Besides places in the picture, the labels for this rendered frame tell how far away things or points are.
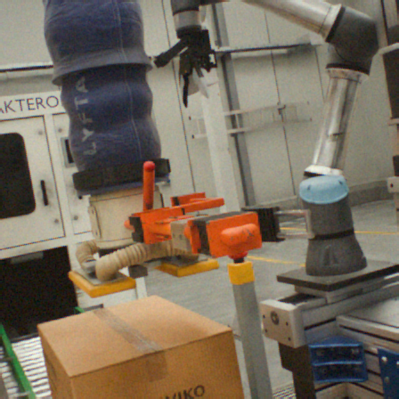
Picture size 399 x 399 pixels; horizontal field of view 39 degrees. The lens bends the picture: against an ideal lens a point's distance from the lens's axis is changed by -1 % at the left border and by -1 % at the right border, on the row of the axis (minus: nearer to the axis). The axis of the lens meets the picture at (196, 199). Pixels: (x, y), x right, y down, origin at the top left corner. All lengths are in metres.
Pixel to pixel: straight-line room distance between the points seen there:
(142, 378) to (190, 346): 0.13
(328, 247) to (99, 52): 0.70
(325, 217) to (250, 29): 10.69
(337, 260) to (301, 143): 10.77
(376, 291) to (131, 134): 0.70
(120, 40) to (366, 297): 0.84
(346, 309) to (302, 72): 11.13
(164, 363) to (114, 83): 0.65
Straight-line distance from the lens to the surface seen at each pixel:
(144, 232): 1.09
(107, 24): 1.31
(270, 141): 11.75
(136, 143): 1.28
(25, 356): 3.15
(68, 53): 1.33
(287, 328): 1.36
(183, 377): 1.40
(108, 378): 1.34
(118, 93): 1.29
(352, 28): 1.46
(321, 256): 1.42
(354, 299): 1.44
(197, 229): 0.83
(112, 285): 1.21
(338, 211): 1.41
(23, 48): 10.44
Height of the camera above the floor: 1.34
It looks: 3 degrees down
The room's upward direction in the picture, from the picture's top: 10 degrees counter-clockwise
